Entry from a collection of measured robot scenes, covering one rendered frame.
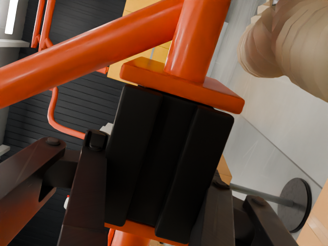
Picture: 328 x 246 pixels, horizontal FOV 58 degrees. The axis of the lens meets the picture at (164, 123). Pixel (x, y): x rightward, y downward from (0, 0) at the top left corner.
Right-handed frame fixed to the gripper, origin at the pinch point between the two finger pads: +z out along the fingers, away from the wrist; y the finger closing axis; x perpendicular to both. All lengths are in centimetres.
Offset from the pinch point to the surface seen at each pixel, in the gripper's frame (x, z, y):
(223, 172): -55, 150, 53
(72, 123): -369, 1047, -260
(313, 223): -36, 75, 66
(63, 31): -59, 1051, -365
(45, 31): -53, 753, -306
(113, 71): -94, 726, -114
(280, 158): -56, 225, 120
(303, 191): -59, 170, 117
